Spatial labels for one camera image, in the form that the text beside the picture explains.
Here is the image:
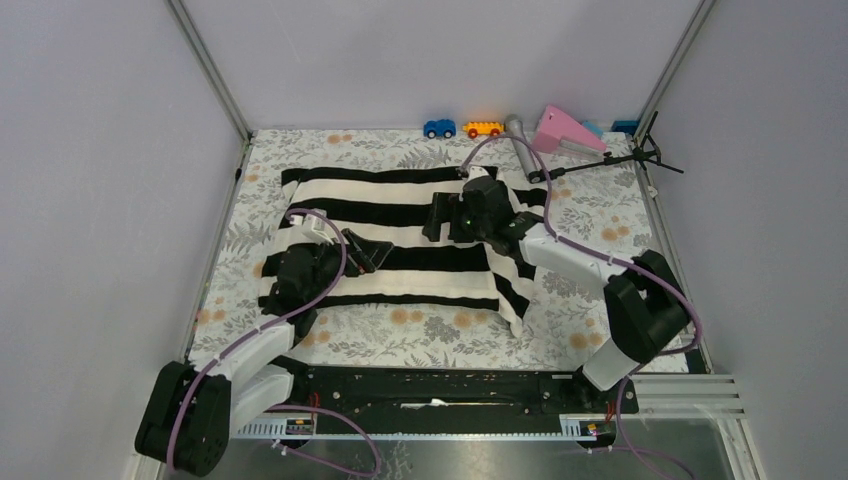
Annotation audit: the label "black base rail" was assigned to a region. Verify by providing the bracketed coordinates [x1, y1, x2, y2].
[285, 361, 639, 435]

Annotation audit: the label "dark blue block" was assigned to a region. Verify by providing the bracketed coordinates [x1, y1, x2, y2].
[610, 120, 640, 136]

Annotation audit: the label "left aluminium frame post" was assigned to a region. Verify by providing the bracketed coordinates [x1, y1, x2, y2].
[164, 0, 252, 142]

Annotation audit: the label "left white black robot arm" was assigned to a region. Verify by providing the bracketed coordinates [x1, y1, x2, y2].
[134, 229, 394, 477]

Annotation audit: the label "floral patterned table mat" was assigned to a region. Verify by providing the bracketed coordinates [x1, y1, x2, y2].
[189, 129, 657, 371]

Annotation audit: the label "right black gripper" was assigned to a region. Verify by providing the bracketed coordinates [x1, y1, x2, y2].
[423, 192, 492, 243]

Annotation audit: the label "blue toy car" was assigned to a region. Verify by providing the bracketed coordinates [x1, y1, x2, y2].
[423, 119, 457, 139]

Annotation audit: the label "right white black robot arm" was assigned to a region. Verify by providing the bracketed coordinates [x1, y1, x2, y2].
[423, 173, 693, 412]

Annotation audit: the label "aluminium frame post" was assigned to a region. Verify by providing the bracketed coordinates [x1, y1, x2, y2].
[634, 0, 718, 140]
[164, 0, 252, 142]

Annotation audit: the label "black white striped pillowcase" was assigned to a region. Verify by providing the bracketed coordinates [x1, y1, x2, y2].
[257, 167, 536, 336]

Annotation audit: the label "right aluminium frame post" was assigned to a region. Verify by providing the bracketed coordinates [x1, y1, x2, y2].
[634, 0, 718, 140]

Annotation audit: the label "black mini tripod stand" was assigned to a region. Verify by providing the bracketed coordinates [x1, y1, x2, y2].
[549, 111, 684, 180]

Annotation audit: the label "orange yellow toy car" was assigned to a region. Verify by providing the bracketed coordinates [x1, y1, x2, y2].
[462, 122, 505, 139]

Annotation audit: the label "grey microphone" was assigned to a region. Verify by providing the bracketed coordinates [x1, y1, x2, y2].
[504, 114, 542, 184]

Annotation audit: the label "light blue block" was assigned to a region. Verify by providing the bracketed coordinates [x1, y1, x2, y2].
[582, 121, 604, 139]

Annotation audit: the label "pink triangular block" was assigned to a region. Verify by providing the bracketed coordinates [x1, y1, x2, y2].
[531, 105, 607, 155]

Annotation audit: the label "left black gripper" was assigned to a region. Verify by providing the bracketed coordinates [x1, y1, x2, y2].
[303, 227, 392, 303]

